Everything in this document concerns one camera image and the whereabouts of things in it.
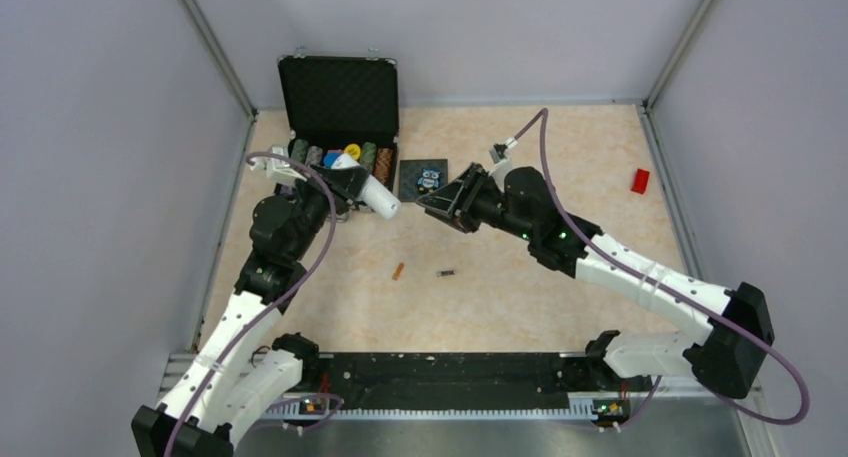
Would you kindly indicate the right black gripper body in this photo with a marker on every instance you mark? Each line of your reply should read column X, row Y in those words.
column 484, row 203

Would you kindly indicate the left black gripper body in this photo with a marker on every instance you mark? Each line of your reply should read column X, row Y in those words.
column 314, row 193

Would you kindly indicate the white remote control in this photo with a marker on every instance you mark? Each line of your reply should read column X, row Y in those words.
column 372, row 193

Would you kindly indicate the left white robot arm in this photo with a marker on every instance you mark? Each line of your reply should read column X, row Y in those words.
column 217, row 400

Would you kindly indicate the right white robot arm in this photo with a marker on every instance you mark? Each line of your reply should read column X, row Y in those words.
column 705, row 343

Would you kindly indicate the blue owl toy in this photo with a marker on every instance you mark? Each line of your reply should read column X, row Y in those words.
column 429, row 181

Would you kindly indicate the dark grey lego baseplate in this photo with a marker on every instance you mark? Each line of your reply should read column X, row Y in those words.
column 418, row 177

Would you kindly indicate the yellow poker chip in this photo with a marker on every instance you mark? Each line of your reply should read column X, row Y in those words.
column 354, row 151

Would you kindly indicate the black poker chip case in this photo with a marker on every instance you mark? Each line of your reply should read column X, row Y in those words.
column 334, row 101

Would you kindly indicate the orange AA battery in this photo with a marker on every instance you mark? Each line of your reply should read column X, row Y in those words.
column 398, row 271

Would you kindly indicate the red lego brick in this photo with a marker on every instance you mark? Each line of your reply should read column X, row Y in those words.
column 640, row 181

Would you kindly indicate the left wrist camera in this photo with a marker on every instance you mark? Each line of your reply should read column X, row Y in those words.
column 277, row 171

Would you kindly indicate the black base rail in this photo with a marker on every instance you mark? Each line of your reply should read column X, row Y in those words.
column 358, row 386

